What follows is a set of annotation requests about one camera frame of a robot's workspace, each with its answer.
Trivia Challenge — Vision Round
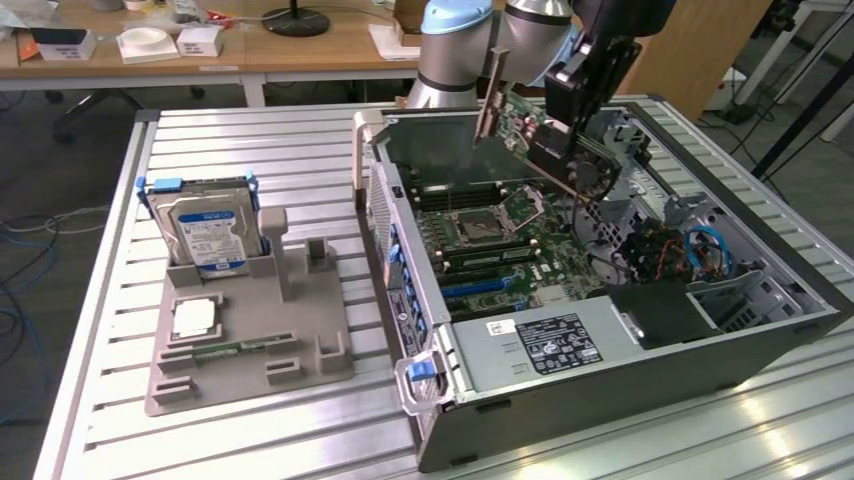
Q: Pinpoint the blue floor cable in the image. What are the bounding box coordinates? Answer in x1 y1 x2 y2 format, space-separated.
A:
0 219 61 426

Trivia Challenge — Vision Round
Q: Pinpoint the black open PC case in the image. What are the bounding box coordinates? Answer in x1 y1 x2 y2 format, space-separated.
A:
351 95 854 474

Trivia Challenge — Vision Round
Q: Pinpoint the CPU socket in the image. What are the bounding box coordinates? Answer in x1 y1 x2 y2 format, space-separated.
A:
452 209 515 242

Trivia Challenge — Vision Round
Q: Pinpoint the black RAM stick with label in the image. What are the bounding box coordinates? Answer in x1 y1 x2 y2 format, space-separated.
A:
438 245 541 274

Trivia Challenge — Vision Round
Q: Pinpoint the metal disk bay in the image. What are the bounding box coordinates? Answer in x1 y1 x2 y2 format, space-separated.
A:
686 262 769 334

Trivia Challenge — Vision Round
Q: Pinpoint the grey printed parts rack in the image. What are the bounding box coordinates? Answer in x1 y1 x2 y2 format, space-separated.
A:
143 207 354 419

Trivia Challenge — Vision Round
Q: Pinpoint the silver CPU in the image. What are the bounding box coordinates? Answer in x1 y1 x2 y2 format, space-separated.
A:
172 302 216 337

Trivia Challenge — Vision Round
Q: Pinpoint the NVIDIA graphics card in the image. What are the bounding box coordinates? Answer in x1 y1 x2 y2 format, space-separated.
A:
471 46 626 202

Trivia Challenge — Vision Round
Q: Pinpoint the white box with dark lid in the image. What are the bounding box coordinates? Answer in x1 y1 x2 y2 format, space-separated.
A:
29 27 99 62

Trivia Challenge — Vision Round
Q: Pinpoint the blue disk wire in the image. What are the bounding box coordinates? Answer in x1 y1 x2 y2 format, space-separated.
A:
683 224 735 281

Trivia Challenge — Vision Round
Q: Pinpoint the black lamp base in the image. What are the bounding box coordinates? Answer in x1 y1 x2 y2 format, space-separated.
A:
259 0 332 37

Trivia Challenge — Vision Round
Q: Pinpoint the green motherboard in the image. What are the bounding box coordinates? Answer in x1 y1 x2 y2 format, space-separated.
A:
403 167 615 321

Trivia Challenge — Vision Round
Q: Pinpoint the red and black wire bundle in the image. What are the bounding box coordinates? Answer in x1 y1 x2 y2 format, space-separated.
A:
613 219 693 284

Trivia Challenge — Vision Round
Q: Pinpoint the green RAM stick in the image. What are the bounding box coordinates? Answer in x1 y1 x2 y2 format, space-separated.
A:
190 335 294 361

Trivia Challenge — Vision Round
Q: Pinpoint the silver drive cage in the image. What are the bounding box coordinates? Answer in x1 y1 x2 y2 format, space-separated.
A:
590 112 669 239

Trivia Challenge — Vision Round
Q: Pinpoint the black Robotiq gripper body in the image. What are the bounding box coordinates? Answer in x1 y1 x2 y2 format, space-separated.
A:
574 0 677 46

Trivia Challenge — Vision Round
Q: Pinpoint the hard disk in blue caddy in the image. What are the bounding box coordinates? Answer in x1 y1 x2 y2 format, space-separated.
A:
135 172 268 281

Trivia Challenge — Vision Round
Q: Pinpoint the wooden desk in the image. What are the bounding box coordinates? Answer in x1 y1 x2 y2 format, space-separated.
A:
0 0 610 109

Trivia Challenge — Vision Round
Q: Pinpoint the white labelled carton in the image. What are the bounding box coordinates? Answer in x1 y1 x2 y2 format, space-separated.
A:
176 24 226 58

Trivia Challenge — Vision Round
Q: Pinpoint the black chair base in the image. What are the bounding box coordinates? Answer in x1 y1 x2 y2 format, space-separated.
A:
45 89 146 146

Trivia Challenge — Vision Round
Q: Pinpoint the metal socket cover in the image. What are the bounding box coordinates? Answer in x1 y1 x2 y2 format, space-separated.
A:
496 184 555 234

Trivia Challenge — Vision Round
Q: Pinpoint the grey power supply unit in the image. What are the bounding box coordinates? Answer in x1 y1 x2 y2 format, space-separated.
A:
450 295 646 394

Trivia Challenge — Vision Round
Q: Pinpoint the blue expansion slot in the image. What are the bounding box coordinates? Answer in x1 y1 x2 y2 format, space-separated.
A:
442 279 508 301

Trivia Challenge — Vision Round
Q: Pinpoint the white booklet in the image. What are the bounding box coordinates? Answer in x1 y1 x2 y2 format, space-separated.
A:
367 23 426 61

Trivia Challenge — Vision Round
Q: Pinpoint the brown cardboard box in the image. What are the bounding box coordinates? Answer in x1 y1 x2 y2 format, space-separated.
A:
391 0 432 36

